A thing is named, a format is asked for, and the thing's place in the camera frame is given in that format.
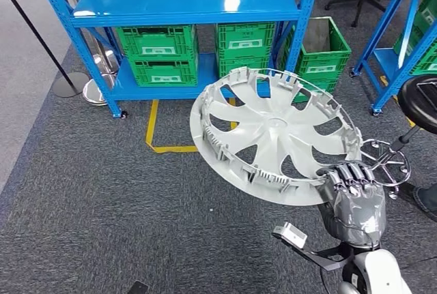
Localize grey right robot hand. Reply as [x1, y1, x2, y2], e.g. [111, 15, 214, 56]
[315, 162, 387, 248]

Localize grey plastic wheel cover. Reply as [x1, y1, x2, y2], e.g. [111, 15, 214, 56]
[189, 66, 364, 207]

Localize yellow floor tape outline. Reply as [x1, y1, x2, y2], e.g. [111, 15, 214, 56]
[380, 74, 418, 129]

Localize black stool with chrome base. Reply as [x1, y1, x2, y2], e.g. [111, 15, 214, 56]
[360, 74, 437, 201]

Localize black smartphone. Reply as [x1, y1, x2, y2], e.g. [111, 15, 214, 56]
[415, 80, 437, 105]

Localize chrome stanchion base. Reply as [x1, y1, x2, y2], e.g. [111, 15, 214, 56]
[82, 74, 117, 106]
[91, 50, 120, 77]

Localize black stanchion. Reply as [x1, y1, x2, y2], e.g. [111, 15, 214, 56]
[0, 0, 91, 100]

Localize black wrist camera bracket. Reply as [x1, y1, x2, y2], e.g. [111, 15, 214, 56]
[271, 231, 358, 274]

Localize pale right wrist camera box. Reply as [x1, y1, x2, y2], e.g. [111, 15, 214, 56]
[280, 222, 308, 250]

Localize dark left wrist camera mount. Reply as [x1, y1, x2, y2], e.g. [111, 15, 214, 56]
[127, 280, 150, 294]

